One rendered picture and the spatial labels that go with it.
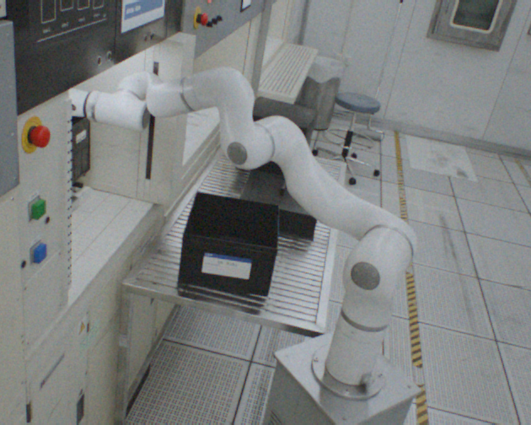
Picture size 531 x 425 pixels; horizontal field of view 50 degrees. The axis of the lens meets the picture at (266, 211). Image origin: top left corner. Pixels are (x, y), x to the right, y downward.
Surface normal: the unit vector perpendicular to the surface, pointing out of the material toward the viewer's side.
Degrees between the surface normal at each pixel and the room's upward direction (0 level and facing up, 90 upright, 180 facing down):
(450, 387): 0
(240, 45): 90
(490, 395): 0
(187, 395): 0
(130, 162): 90
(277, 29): 90
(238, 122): 47
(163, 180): 90
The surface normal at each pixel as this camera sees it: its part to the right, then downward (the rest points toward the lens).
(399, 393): 0.16, -0.87
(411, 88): -0.18, 0.44
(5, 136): 0.97, 0.22
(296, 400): -0.81, 0.15
